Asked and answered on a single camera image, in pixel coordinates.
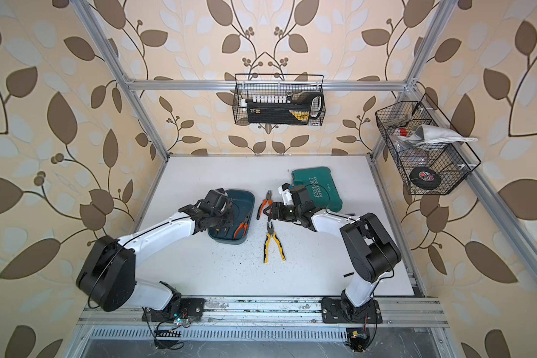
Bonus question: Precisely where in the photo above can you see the black yellow tool box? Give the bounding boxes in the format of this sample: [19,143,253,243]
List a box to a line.
[246,102,310,125]

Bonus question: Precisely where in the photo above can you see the black tape roll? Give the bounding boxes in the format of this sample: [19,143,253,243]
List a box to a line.
[410,167,442,191]

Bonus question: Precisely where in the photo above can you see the yellow black crimping pliers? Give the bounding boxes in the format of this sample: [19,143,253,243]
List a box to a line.
[263,221,286,264]

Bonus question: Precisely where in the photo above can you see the aluminium front rail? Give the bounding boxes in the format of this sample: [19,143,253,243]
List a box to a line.
[77,296,450,328]

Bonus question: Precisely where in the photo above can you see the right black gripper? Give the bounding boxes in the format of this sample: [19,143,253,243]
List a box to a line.
[264,201,302,222]

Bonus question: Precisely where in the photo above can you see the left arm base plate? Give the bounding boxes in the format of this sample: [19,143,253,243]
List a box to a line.
[142,298,206,323]

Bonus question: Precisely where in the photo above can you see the right black wire basket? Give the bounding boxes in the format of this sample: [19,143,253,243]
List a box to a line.
[375,94,481,195]

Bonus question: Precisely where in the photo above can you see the orange needle nose pliers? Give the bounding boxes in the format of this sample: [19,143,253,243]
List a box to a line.
[233,213,251,240]

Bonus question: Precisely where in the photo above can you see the orange combination pliers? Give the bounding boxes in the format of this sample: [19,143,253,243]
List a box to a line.
[256,189,272,220]

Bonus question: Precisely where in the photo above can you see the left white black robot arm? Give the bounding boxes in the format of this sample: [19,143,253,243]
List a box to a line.
[76,189,235,312]

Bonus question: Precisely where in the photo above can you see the grey cloth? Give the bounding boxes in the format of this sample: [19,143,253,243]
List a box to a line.
[397,125,478,146]

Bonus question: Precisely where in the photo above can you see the back black wire basket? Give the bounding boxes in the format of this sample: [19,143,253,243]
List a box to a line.
[232,72,326,126]

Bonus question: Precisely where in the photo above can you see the dark teal storage tray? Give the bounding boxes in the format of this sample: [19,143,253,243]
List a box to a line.
[207,189,255,245]

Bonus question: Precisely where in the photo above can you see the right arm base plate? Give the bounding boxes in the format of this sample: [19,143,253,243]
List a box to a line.
[320,297,383,325]

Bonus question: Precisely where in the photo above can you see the green plastic tool case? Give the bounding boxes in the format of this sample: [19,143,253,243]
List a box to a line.
[292,166,343,213]

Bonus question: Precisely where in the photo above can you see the black wire basket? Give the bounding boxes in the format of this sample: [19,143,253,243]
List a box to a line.
[232,72,326,126]
[375,94,481,195]

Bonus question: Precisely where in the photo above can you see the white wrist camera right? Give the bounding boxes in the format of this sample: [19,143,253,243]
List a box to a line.
[278,183,294,205]

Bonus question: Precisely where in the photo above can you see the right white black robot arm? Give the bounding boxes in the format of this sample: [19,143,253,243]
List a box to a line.
[263,183,401,315]

